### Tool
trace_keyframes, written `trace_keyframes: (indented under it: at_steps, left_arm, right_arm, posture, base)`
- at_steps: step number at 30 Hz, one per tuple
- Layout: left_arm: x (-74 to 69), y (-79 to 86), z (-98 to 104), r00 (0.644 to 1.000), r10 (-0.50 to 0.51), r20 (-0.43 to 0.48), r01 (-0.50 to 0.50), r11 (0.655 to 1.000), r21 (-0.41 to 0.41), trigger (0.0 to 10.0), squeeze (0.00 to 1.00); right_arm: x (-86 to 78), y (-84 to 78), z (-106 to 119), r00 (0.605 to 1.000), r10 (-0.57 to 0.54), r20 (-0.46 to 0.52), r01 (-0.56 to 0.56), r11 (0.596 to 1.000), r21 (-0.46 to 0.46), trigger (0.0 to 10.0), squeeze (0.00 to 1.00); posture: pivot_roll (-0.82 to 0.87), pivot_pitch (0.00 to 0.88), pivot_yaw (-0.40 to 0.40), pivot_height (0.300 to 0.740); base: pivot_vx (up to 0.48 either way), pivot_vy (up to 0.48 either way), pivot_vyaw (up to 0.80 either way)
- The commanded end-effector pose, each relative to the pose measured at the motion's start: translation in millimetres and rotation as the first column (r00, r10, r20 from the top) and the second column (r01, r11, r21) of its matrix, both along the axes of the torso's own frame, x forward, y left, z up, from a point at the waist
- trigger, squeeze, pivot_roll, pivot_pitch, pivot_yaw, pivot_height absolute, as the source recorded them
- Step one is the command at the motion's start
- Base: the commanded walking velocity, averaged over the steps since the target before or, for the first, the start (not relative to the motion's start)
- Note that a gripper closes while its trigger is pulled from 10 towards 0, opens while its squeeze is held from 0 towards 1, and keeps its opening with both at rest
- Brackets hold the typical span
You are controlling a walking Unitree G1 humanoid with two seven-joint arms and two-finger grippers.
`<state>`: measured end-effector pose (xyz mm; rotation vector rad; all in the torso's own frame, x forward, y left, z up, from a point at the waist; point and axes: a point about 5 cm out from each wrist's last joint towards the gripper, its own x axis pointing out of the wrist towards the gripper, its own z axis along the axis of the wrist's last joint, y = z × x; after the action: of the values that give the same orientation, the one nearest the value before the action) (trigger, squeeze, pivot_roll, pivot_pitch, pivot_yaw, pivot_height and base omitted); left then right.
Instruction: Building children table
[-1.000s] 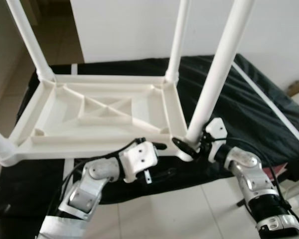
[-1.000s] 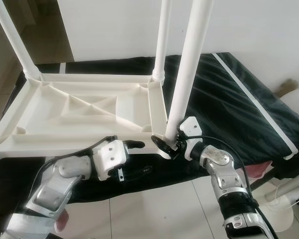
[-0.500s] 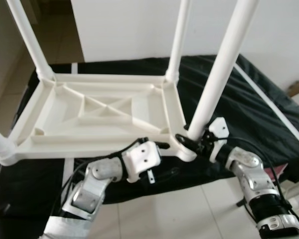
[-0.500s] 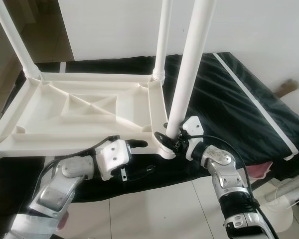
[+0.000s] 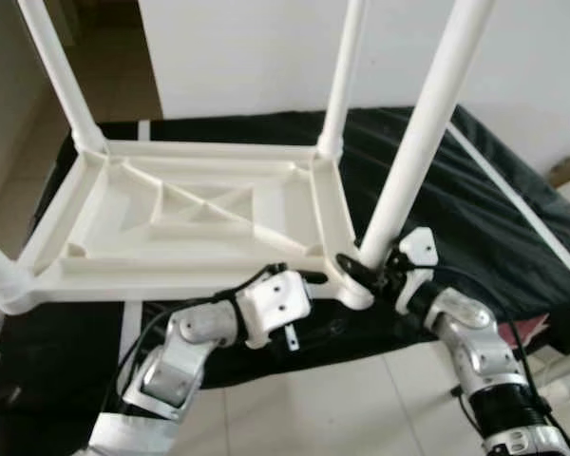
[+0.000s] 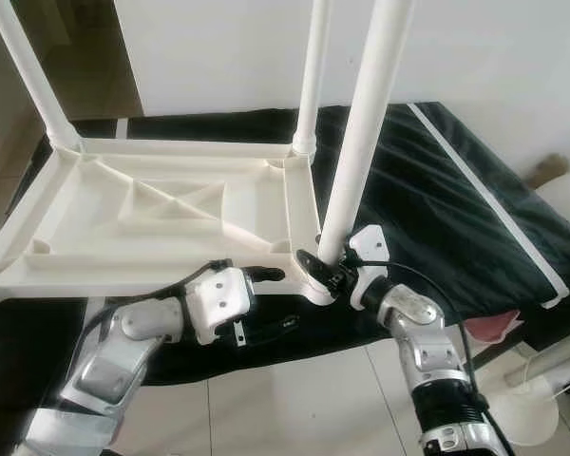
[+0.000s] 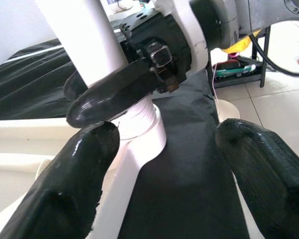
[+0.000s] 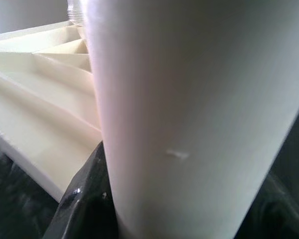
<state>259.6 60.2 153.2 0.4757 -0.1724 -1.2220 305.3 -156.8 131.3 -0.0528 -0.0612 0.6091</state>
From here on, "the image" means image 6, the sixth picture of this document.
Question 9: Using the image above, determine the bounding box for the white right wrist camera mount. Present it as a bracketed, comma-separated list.
[350, 224, 390, 310]

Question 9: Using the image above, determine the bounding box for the white plastic table leg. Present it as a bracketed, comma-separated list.
[293, 0, 333, 158]
[0, 0, 82, 153]
[316, 0, 417, 265]

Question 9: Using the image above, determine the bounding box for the brown furry object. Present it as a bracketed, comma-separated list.
[527, 152, 570, 189]

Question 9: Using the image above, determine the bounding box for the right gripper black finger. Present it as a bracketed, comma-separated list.
[296, 250, 333, 284]

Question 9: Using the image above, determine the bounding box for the black table cloth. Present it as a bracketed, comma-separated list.
[0, 103, 570, 419]

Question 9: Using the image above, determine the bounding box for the pink cloth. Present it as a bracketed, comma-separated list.
[464, 313, 519, 345]

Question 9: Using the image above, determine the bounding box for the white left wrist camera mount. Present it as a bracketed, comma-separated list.
[185, 266, 256, 345]

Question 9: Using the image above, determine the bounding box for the white plastic children table top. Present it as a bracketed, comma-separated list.
[0, 138, 338, 307]

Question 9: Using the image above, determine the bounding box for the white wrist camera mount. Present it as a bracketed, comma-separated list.
[350, 224, 390, 310]
[185, 266, 256, 345]

